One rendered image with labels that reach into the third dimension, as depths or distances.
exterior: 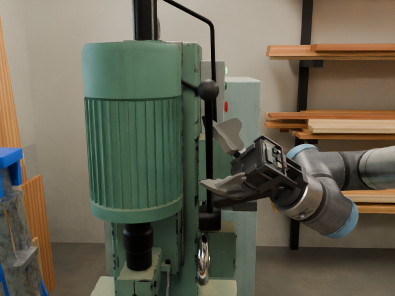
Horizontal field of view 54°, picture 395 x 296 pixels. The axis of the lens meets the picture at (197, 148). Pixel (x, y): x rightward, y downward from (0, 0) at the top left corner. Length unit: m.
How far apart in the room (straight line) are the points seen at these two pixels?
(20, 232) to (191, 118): 1.00
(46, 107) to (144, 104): 2.63
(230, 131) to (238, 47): 2.29
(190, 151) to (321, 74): 2.25
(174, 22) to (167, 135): 2.35
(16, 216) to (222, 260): 0.95
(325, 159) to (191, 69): 0.36
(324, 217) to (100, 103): 0.46
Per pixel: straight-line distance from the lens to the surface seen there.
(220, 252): 0.96
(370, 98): 3.20
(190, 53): 0.89
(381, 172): 0.82
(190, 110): 0.89
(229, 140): 0.71
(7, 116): 2.63
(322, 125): 2.63
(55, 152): 3.29
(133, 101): 0.64
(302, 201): 0.73
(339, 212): 0.79
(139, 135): 0.65
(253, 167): 0.65
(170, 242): 0.89
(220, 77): 0.98
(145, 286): 0.79
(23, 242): 1.71
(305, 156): 0.88
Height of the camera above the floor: 1.47
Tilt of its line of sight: 12 degrees down
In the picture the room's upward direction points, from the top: straight up
